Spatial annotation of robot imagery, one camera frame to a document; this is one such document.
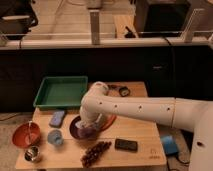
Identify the red orange spatula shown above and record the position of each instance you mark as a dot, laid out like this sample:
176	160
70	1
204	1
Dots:
109	122

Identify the green plastic tray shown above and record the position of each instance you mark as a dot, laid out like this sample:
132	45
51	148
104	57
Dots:
61	92

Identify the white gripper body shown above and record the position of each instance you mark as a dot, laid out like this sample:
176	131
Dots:
87	124

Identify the blue plastic cup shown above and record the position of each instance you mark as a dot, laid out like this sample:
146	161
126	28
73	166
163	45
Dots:
55	137

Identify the small metal pot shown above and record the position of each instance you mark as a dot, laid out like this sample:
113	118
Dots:
32	154

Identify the bunch of dark grapes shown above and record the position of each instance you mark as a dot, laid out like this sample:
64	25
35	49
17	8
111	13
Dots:
92	154

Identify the purple bowl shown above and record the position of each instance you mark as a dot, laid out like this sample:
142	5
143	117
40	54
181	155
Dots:
72	129

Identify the light blue towel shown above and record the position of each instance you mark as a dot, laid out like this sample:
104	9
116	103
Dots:
84	132

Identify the black rectangular remote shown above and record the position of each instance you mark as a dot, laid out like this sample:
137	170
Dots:
128	145

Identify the spoon in red bowl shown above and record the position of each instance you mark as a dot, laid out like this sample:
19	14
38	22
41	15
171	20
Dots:
29	130

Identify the blue box on floor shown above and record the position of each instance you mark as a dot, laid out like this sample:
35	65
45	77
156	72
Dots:
169	145

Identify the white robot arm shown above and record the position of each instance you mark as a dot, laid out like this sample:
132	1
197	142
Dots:
191	115

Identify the blue sponge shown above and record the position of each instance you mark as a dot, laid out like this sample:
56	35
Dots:
57	119

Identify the red bowl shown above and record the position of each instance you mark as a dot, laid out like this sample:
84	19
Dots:
20	137

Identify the wooden table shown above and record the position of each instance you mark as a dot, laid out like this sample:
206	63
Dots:
149	157

